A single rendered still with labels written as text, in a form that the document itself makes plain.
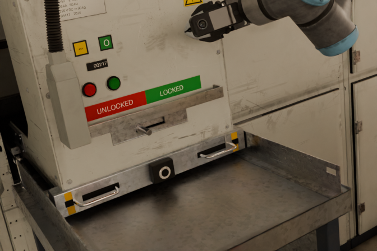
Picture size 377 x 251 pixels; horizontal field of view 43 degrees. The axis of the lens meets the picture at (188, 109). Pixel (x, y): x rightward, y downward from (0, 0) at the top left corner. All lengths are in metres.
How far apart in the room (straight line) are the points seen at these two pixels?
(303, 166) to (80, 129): 0.54
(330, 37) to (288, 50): 0.82
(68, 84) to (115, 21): 0.22
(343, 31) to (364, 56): 1.12
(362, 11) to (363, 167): 0.69
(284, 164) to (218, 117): 0.21
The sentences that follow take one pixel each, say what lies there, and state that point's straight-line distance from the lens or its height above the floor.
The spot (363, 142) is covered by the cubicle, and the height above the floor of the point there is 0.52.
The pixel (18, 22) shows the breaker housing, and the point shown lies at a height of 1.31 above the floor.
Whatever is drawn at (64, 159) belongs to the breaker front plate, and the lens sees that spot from 1.13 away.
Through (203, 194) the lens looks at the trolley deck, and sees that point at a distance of 1.18.
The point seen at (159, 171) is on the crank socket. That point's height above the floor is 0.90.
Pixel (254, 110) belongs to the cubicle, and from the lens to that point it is 1.81.
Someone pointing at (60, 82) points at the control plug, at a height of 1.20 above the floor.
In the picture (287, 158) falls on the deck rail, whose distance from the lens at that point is 1.24.
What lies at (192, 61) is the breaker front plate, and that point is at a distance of 1.23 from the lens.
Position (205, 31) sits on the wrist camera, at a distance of 1.04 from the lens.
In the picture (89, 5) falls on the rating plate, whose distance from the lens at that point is 1.10.
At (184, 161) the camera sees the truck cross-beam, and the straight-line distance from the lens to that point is 1.26.
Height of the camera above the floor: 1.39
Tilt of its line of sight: 17 degrees down
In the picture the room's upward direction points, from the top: 8 degrees counter-clockwise
